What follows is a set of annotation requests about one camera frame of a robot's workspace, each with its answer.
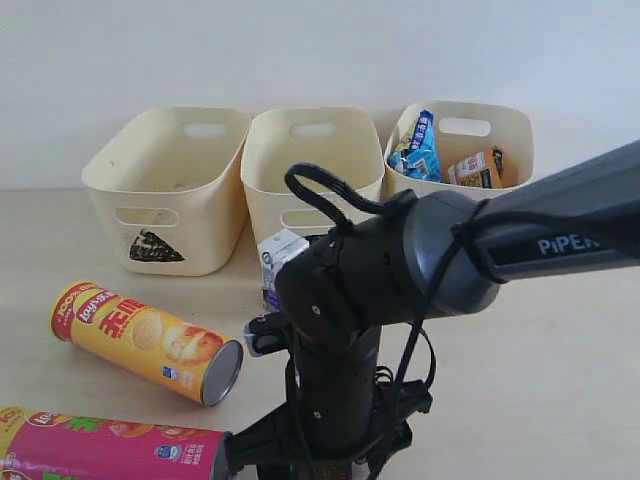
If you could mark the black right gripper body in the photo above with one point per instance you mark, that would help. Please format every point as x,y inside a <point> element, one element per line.
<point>343,408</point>

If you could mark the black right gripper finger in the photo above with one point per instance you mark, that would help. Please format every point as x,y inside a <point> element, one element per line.
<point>268,444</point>

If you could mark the white milk carton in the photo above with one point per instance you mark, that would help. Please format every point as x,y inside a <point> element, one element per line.
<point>274,253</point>

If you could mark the blue instant noodle bag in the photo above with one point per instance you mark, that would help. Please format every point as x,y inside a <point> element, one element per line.
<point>416,156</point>

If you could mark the orange instant noodle bag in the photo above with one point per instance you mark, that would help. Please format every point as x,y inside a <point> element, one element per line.
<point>481,170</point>

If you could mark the purple drink carton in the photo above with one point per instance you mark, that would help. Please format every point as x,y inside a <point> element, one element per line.
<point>332,471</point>

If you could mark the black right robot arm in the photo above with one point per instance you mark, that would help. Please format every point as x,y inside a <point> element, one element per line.
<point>354,302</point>

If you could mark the yellow Lays chips can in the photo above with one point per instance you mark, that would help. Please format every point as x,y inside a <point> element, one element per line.
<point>190,360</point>

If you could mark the pink Lays chips can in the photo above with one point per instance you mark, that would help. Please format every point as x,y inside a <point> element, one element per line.
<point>47,445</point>

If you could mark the cream bin triangle mark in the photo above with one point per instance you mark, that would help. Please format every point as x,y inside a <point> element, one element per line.
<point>167,189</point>

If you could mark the cream bin circle mark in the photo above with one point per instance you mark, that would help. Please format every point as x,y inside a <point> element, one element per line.
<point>461,130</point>

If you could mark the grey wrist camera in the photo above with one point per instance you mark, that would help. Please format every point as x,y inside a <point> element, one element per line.
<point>266,334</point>

